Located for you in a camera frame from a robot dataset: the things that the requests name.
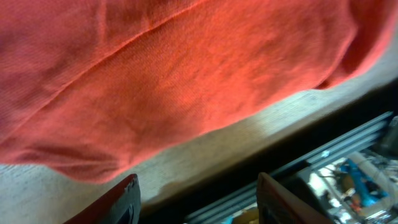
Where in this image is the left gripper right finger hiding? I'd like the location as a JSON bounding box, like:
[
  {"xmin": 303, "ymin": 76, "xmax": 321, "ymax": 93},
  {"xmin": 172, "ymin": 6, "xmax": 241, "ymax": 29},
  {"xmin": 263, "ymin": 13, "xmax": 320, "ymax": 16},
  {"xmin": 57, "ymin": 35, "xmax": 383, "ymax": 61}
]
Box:
[{"xmin": 256, "ymin": 172, "xmax": 333, "ymax": 224}]

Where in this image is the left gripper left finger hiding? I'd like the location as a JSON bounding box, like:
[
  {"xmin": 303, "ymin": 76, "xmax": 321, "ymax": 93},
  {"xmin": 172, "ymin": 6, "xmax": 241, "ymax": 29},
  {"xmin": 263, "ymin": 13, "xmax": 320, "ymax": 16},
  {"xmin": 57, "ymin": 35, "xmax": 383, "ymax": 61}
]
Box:
[{"xmin": 65, "ymin": 174, "xmax": 141, "ymax": 224}]

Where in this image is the red orange t-shirt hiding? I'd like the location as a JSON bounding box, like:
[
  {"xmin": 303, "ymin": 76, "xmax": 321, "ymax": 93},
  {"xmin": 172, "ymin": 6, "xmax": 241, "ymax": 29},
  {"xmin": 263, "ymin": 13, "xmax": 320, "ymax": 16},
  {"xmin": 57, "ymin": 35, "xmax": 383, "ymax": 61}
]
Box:
[{"xmin": 1, "ymin": 0, "xmax": 397, "ymax": 183}]

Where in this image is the aluminium frame rail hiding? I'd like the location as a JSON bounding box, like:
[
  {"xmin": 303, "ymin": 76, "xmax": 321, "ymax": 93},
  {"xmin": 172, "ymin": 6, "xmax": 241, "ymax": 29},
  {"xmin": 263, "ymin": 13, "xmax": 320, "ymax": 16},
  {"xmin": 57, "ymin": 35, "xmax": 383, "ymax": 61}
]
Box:
[{"xmin": 185, "ymin": 112, "xmax": 392, "ymax": 224}]

